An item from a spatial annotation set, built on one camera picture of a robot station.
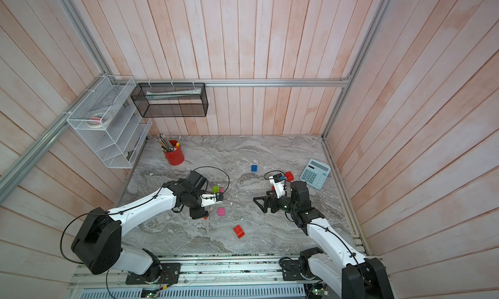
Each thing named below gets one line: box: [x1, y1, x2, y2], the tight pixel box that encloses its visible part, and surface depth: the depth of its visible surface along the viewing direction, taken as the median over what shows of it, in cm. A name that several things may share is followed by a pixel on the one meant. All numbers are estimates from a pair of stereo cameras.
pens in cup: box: [153, 133, 182, 153], surface depth 100 cm
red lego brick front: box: [233, 224, 245, 239], surface depth 85 cm
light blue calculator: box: [299, 158, 332, 190], surface depth 103 cm
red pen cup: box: [163, 139, 185, 166], surface depth 103 cm
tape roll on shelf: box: [85, 111, 110, 129], surface depth 75 cm
